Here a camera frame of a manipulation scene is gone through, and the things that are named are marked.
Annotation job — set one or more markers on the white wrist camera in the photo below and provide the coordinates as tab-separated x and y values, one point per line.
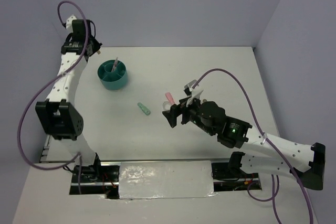
68	23
193	92

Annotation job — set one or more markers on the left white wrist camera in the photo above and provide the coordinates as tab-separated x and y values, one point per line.
68	23

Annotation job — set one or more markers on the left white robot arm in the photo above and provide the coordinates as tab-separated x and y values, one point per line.
57	114

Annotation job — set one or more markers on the silver foil sheet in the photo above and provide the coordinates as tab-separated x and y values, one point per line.
160	180

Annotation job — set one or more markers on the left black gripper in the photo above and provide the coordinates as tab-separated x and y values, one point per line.
96	44

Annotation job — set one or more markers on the green highlighter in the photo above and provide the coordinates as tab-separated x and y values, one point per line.
143	108

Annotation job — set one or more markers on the pink pen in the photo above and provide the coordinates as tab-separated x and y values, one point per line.
114	65

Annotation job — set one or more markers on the silver white pen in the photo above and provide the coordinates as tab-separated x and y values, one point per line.
115	62

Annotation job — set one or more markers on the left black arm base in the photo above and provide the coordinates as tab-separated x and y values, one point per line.
106	184

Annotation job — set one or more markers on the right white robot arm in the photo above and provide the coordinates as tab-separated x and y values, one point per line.
254	152

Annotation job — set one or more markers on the teal round divided organizer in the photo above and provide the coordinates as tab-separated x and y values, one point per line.
113	79

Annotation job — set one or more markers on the clear tape roll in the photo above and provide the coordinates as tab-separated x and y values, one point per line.
166	105

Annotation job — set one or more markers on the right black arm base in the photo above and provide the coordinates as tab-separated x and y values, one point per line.
225	180

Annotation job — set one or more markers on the aluminium rail left edge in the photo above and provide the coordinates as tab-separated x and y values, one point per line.
50	145

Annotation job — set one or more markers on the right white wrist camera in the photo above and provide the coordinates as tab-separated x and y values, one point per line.
193	92

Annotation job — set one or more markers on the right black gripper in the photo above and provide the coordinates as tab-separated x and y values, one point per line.
177	109

